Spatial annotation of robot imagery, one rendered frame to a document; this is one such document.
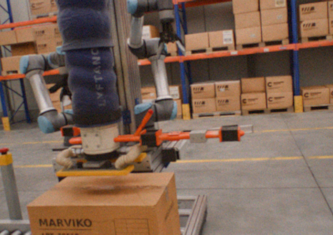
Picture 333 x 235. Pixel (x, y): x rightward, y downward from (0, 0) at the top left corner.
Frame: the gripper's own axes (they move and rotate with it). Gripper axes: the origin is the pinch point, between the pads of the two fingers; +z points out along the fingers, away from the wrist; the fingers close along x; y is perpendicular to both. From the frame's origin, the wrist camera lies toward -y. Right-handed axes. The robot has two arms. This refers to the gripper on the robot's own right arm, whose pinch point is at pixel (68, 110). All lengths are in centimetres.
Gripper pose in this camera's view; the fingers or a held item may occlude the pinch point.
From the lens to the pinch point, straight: 199.1
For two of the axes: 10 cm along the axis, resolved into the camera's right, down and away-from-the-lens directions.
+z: 1.0, 9.8, 1.6
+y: 9.6, -0.6, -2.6
